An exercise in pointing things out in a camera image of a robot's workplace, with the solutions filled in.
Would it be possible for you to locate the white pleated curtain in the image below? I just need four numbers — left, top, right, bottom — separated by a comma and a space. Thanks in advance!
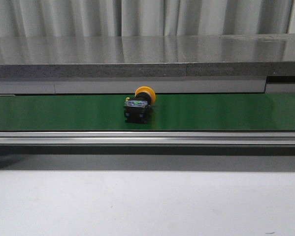
0, 0, 295, 37

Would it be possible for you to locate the grey speckled stone counter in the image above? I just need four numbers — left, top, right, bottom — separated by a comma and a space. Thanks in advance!
0, 34, 295, 94

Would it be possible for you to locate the aluminium conveyor frame rail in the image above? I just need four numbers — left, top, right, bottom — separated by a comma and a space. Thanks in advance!
0, 131, 295, 172

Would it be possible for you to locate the green conveyor belt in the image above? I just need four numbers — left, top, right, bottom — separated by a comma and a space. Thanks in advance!
0, 93, 295, 131

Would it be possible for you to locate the yellow mushroom push button switch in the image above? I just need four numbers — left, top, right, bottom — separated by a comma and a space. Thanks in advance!
124, 86, 156, 123

